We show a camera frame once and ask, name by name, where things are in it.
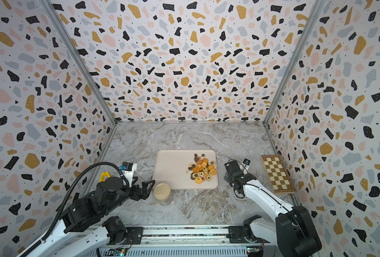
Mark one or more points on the wooden chessboard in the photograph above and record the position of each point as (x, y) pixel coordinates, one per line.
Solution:
(277, 174)

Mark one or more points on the orange swirl cookie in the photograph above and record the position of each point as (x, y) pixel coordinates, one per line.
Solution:
(197, 169)

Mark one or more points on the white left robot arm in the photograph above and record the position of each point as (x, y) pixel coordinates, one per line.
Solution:
(86, 212)

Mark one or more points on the jar with beige lid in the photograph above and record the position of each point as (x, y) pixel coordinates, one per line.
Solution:
(162, 193)

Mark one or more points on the yellow plastic triangle toy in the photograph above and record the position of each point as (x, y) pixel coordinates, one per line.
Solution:
(104, 175)

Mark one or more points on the metal corner post right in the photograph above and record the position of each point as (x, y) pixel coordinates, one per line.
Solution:
(315, 12)

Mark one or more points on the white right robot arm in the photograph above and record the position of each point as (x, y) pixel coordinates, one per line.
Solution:
(291, 228)

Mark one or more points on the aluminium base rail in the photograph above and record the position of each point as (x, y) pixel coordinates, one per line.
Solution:
(186, 241)

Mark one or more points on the metal corner post left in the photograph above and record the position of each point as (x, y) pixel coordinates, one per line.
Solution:
(66, 39)

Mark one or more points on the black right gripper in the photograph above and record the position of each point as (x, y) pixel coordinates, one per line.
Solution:
(226, 177)

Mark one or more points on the beige plastic tray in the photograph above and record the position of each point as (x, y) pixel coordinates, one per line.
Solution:
(175, 168)

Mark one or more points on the metal corner post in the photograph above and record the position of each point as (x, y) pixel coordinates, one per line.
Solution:
(66, 39)
(315, 12)

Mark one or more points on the yellow flower cookie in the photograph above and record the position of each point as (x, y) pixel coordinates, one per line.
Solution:
(199, 180)

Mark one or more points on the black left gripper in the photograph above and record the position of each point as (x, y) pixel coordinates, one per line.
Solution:
(138, 195)

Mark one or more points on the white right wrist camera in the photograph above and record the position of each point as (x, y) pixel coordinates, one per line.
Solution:
(246, 162)

